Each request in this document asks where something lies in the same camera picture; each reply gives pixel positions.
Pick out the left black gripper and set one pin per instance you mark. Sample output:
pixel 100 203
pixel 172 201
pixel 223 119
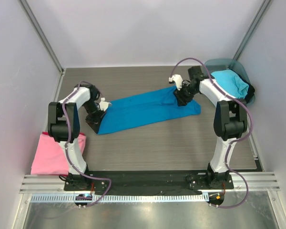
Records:
pixel 95 123

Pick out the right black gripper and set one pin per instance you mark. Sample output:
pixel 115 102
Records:
pixel 182 96

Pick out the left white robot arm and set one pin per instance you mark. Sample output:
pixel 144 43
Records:
pixel 64 127

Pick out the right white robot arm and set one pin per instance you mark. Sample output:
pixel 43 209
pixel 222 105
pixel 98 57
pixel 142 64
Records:
pixel 230 122

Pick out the blue translucent plastic bin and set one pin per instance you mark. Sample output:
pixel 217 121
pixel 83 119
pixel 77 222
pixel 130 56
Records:
pixel 228 64

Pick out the light blue t shirt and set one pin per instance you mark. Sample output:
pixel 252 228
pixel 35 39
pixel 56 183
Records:
pixel 232 83

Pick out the black t shirt in bin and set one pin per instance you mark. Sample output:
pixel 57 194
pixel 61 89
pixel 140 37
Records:
pixel 249 91

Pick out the pink folded t shirt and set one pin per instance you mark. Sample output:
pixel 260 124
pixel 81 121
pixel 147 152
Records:
pixel 49 158

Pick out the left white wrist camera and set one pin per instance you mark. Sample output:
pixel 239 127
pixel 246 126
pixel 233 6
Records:
pixel 103 105

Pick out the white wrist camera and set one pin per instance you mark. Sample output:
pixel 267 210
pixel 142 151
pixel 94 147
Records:
pixel 177 80
pixel 103 105

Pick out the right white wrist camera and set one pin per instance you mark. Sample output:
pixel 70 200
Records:
pixel 177 80

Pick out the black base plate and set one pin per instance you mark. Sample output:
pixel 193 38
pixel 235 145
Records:
pixel 149 183

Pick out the slotted white cable duct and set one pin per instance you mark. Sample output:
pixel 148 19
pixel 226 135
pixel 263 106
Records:
pixel 86 198

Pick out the aluminium front rail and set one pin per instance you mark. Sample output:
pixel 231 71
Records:
pixel 31 184

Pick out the right aluminium corner post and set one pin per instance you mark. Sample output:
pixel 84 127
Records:
pixel 261 12

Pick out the aluminium corner post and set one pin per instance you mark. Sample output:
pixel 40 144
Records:
pixel 261 12
pixel 34 22

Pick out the left aluminium corner post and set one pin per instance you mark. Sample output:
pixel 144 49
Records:
pixel 34 22

